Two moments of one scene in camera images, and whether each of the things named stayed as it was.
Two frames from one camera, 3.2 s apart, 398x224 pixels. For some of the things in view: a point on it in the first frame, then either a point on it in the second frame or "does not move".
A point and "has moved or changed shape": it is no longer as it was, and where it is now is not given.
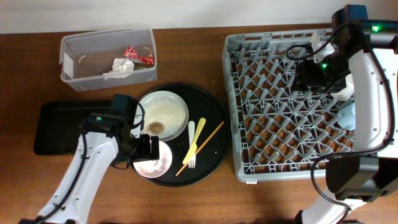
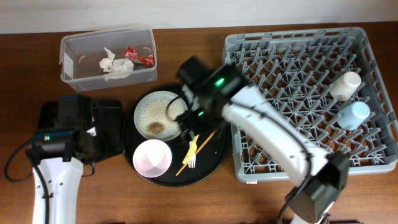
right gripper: (303, 77) → (200, 123)
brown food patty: (155, 128) does not move
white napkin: (121, 68) has moved or changed shape
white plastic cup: (347, 92) does not move
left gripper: (144, 149) → (103, 151)
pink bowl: (154, 168) does not move
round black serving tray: (200, 150) does not move
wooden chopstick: (199, 149) does not move
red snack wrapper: (130, 53) does not move
